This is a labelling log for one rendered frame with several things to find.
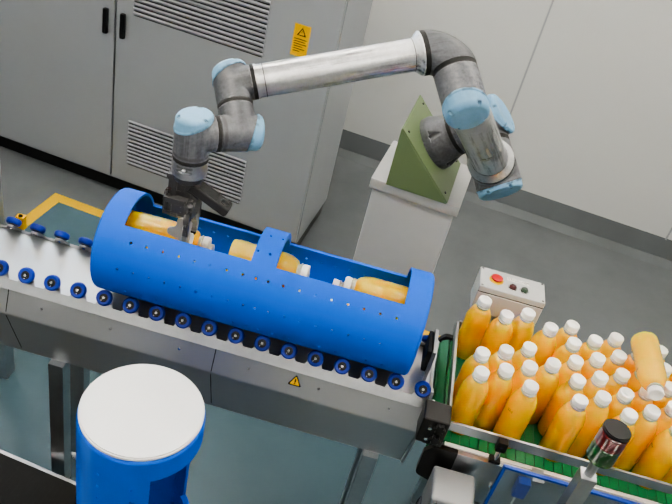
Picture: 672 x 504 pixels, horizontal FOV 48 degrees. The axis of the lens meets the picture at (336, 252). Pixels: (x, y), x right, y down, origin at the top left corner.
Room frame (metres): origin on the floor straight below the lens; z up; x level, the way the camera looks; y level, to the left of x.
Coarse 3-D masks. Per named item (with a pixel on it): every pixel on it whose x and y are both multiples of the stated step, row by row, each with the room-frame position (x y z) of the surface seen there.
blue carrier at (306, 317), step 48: (144, 192) 1.68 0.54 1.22; (96, 240) 1.49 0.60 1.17; (144, 240) 1.50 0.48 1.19; (288, 240) 1.69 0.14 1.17; (144, 288) 1.46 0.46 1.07; (192, 288) 1.46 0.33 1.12; (240, 288) 1.46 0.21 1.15; (288, 288) 1.47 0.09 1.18; (336, 288) 1.49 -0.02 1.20; (432, 288) 1.56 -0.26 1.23; (288, 336) 1.45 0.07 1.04; (336, 336) 1.44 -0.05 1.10; (384, 336) 1.44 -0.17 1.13
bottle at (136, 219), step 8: (136, 216) 1.59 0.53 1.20; (144, 216) 1.59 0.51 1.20; (152, 216) 1.60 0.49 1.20; (128, 224) 1.57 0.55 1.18; (136, 224) 1.57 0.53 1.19; (144, 224) 1.57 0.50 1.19; (152, 224) 1.58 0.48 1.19; (160, 224) 1.58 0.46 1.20; (168, 224) 1.59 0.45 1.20; (152, 232) 1.56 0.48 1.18; (160, 232) 1.56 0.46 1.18
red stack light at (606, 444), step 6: (600, 432) 1.19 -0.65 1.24; (600, 438) 1.18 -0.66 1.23; (606, 438) 1.17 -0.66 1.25; (600, 444) 1.17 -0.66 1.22; (606, 444) 1.17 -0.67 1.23; (612, 444) 1.16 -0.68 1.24; (618, 444) 1.16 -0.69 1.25; (624, 444) 1.17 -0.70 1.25; (606, 450) 1.17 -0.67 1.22; (612, 450) 1.16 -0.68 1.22; (618, 450) 1.16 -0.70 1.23
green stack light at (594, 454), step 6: (594, 438) 1.20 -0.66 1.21; (594, 444) 1.19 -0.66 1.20; (588, 450) 1.19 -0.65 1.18; (594, 450) 1.18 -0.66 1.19; (600, 450) 1.17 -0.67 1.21; (588, 456) 1.18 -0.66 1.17; (594, 456) 1.17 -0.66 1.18; (600, 456) 1.17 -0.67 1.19; (606, 456) 1.16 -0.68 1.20; (612, 456) 1.16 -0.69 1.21; (618, 456) 1.17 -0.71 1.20; (594, 462) 1.17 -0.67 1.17; (600, 462) 1.16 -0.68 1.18; (606, 462) 1.16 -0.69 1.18; (612, 462) 1.17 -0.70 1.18; (606, 468) 1.16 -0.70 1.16
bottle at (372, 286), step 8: (352, 280) 1.57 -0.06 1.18; (360, 280) 1.57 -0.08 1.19; (368, 280) 1.57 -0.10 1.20; (376, 280) 1.57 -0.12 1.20; (352, 288) 1.56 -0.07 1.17; (360, 288) 1.55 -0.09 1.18; (368, 288) 1.55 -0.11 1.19; (376, 288) 1.55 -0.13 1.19; (384, 288) 1.55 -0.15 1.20; (392, 288) 1.56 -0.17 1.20; (400, 288) 1.57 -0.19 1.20; (376, 296) 1.53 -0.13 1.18; (384, 296) 1.54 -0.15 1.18; (392, 296) 1.54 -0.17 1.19; (400, 296) 1.54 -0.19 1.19
